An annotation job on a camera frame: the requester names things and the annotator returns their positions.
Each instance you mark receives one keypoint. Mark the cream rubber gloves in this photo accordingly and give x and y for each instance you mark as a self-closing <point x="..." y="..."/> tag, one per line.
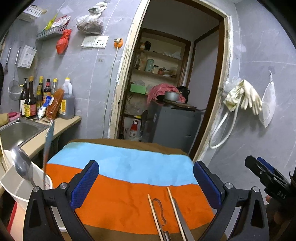
<point x="245" y="95"/>

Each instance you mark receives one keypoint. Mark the wooden door frame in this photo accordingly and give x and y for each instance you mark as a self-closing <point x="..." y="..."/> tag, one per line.
<point x="124" y="69"/>

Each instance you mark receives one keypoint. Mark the dark pump bottle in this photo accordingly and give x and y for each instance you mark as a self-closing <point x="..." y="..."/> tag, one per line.
<point x="23" y="104"/>

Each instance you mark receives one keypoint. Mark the soy sauce bottle yellow label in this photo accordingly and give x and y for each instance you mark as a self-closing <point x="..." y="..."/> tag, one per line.
<point x="30" y="106"/>

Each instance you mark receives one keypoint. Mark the green box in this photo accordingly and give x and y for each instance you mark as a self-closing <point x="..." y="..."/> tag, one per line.
<point x="138" y="89"/>

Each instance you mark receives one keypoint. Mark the clear bag of dried goods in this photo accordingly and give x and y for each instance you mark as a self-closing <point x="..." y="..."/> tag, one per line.
<point x="90" y="23"/>

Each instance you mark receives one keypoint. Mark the white wall socket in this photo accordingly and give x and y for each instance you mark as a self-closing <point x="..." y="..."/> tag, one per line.
<point x="101" y="42"/>

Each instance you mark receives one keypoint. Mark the dark metal fork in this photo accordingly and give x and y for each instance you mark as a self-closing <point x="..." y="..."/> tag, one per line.
<point x="163" y="220"/>

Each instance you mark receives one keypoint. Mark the pile of seasoning packets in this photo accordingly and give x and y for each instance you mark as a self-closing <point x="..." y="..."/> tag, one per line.
<point x="57" y="22"/>

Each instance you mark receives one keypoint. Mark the white and blue packet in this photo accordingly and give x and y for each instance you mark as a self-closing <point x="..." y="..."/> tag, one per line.
<point x="45" y="106"/>

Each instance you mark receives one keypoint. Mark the small jar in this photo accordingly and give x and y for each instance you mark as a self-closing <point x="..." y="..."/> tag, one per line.
<point x="155" y="69"/>

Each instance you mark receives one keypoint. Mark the hanging metal strainer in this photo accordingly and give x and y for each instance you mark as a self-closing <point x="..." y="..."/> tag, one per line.
<point x="14" y="90"/>

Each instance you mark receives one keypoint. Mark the dark bottle red cap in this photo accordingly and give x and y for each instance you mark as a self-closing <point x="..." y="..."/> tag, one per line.
<point x="47" y="89"/>

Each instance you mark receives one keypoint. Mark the clear bottle yellow cap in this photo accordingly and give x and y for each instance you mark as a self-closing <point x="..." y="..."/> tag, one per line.
<point x="54" y="87"/>

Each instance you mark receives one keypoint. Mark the white hanging box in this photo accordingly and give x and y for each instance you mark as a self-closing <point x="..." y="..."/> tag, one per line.
<point x="26" y="56"/>

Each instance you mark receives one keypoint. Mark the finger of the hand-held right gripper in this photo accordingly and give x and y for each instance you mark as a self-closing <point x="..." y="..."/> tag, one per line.
<point x="266" y="163"/>
<point x="256" y="168"/>

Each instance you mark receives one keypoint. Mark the metal spoon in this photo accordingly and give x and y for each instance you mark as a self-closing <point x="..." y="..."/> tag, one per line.
<point x="22" y="164"/>

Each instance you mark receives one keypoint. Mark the green thermos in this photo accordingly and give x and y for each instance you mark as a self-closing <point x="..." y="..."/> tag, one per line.
<point x="149" y="65"/>

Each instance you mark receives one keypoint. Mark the white plastic wall basket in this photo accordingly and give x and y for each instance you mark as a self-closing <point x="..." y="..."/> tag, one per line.
<point x="30" y="12"/>

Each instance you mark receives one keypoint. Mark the grey cabinet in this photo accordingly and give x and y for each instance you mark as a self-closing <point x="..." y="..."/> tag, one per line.
<point x="173" y="125"/>

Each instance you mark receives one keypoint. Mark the white hanging mesh bag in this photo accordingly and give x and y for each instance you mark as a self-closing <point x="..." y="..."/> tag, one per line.
<point x="267" y="104"/>

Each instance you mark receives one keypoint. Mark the person's right hand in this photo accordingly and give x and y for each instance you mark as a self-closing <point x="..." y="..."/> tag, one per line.
<point x="278" y="215"/>

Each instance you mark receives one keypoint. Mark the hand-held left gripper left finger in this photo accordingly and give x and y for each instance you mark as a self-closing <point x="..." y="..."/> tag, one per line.
<point x="84" y="183"/>

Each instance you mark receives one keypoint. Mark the pink soap dish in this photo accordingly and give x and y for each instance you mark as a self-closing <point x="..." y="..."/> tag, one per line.
<point x="13" y="115"/>

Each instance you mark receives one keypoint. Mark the yellow sponge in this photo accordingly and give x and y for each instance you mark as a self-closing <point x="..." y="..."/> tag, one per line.
<point x="3" y="118"/>

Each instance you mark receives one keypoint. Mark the stainless steel sink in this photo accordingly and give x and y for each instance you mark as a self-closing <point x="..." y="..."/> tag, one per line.
<point x="18" y="132"/>

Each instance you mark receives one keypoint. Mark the pink cloth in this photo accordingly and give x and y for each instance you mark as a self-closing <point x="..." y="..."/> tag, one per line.
<point x="159" y="89"/>

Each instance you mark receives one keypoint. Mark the grey wall shelf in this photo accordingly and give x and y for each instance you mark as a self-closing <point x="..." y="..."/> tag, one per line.
<point x="49" y="33"/>

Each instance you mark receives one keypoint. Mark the white wall switch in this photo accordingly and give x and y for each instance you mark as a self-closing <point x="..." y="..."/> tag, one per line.
<point x="88" y="41"/>

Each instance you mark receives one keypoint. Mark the orange plug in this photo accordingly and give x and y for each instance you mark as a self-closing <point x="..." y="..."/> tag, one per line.
<point x="118" y="43"/>

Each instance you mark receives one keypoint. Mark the black bag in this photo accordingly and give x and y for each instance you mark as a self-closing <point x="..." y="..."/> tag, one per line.
<point x="183" y="92"/>

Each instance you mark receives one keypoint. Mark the large oil jug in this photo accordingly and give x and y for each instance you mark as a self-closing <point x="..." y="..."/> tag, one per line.
<point x="67" y="104"/>

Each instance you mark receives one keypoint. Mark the slim dark sauce bottle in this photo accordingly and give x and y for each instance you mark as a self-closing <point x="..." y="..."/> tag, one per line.
<point x="40" y="92"/>

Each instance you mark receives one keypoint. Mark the orange spice packet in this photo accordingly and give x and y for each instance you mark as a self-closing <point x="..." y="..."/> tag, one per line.
<point x="54" y="104"/>

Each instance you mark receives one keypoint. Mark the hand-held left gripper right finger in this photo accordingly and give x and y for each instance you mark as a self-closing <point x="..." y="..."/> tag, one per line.
<point x="207" y="184"/>

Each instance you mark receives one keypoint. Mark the red plastic bag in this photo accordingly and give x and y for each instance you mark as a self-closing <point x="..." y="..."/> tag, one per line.
<point x="63" y="42"/>

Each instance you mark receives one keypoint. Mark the white plastic utensil basket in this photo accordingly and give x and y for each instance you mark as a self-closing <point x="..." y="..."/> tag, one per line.
<point x="20" y="197"/>

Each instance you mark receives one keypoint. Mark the small metal pot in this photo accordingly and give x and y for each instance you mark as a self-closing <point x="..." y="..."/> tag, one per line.
<point x="171" y="96"/>

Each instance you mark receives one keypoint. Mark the wooden shelf unit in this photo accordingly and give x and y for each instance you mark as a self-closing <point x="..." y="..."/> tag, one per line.
<point x="161" y="58"/>

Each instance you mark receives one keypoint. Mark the colourful striped cloth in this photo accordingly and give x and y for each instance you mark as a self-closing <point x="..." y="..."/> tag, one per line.
<point x="138" y="176"/>

